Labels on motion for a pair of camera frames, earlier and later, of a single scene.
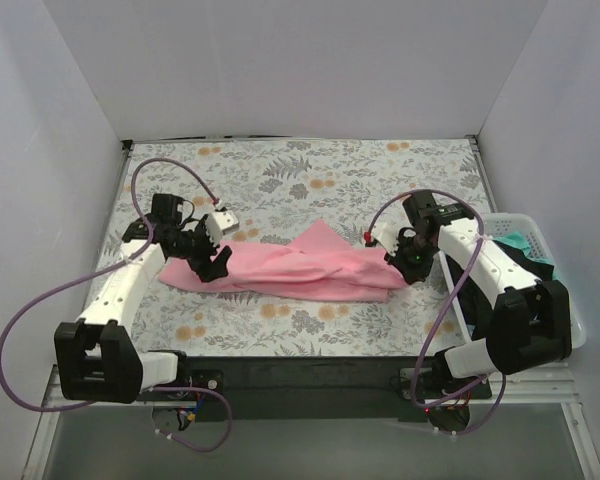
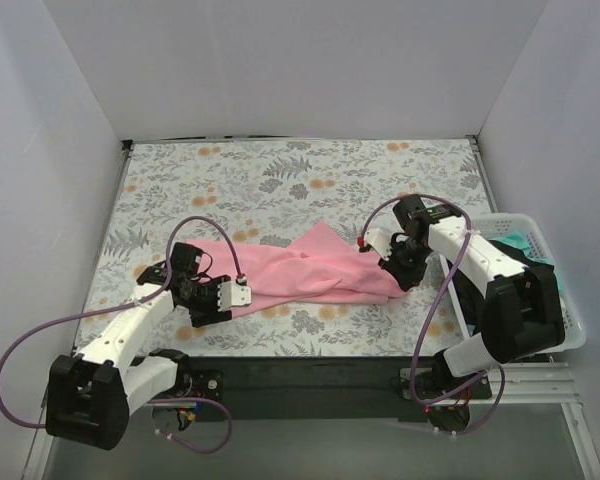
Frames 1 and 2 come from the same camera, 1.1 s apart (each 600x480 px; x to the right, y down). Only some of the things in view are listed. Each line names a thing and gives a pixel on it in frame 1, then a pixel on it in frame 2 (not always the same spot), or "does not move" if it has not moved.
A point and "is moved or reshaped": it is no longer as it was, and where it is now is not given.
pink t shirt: [315, 263] is moved or reshaped
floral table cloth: [263, 190] does not move
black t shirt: [479, 308] does not move
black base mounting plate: [309, 389] does not move
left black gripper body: [203, 251] -> [208, 304]
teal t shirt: [521, 242] does not move
